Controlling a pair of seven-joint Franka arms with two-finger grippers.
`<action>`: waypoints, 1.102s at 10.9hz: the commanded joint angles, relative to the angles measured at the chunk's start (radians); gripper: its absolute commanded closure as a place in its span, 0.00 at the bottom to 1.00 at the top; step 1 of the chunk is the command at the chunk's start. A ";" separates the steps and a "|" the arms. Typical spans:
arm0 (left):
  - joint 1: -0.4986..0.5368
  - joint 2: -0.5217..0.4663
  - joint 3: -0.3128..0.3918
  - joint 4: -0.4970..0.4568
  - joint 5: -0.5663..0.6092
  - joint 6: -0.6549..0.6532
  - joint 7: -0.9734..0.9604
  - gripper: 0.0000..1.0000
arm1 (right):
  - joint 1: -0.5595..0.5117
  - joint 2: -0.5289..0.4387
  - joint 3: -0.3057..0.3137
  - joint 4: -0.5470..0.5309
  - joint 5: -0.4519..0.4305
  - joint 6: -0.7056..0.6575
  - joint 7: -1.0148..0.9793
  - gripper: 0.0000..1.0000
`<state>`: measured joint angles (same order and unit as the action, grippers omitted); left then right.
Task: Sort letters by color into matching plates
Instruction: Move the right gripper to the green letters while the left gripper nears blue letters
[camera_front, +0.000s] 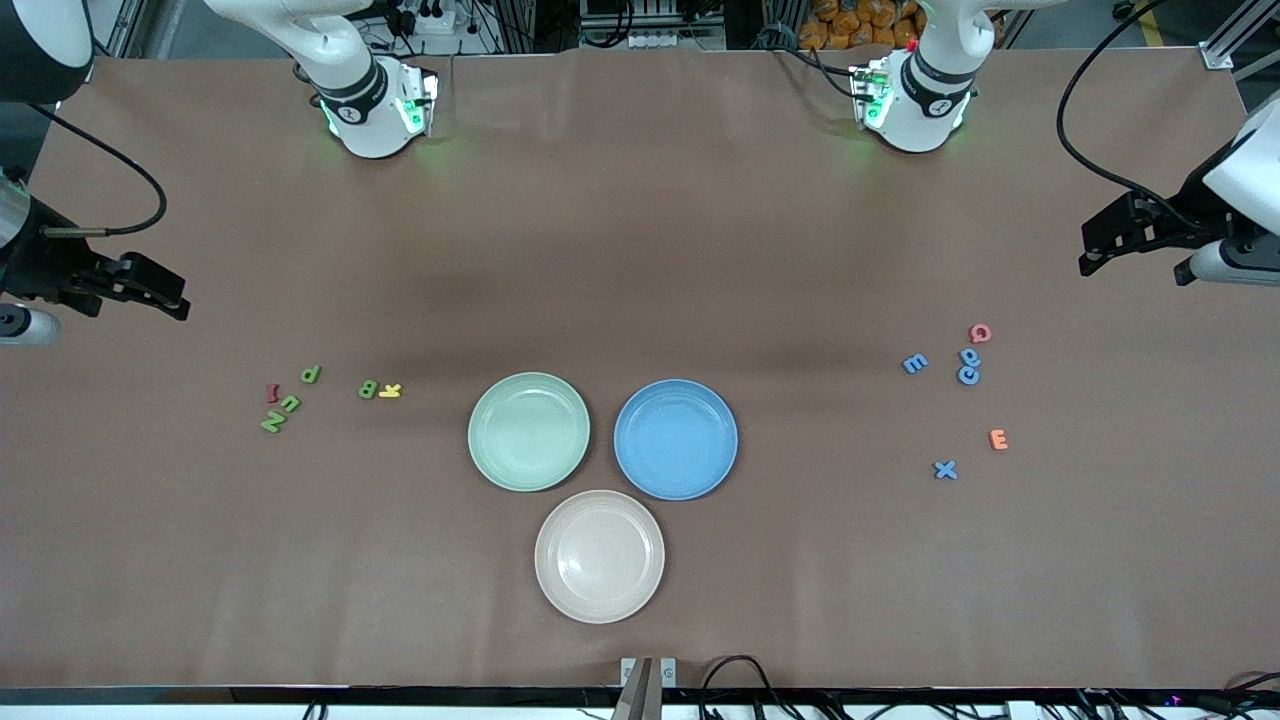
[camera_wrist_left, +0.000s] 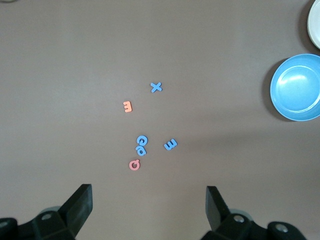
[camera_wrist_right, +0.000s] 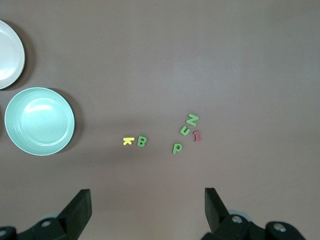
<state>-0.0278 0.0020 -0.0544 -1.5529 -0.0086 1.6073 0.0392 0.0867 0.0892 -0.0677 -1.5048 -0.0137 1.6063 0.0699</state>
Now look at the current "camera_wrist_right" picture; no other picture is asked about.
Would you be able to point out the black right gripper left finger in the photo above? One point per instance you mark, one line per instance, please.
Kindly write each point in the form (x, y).
(75, 212)

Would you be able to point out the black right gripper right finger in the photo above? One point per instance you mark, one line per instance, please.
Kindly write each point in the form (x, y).
(215, 212)

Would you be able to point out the green foam letter P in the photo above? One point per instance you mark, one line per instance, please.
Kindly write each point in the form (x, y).
(174, 148)

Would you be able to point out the green foam letter U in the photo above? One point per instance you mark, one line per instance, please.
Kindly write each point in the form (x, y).
(183, 131)

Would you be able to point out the green foam letter N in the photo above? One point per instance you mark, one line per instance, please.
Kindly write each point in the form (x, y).
(192, 120)

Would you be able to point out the green foam letter B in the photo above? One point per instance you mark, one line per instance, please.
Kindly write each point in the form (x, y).
(139, 141)

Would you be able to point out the red foam letter I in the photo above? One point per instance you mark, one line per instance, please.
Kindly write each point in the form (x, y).
(197, 135)

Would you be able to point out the yellow foam letter K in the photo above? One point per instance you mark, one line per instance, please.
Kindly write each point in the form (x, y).
(126, 141)

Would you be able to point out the green plate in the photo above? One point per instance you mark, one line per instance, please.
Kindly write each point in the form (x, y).
(40, 121)

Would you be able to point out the pink plate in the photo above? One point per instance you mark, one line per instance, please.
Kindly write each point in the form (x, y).
(10, 55)

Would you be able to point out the brown table mat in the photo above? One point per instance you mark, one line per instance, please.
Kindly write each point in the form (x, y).
(160, 50)

